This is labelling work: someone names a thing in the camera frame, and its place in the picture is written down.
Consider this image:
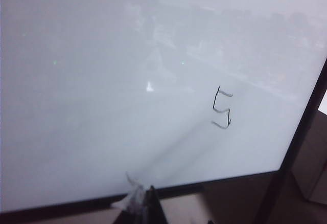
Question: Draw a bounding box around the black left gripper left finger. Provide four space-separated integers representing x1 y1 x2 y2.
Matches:
114 185 168 224

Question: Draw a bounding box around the white glossy whiteboard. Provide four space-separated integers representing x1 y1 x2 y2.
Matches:
0 0 327 213

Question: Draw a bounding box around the black ink number mark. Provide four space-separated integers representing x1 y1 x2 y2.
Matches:
211 85 234 130

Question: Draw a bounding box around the white crumpled tape piece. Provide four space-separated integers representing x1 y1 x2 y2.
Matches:
111 171 147 210

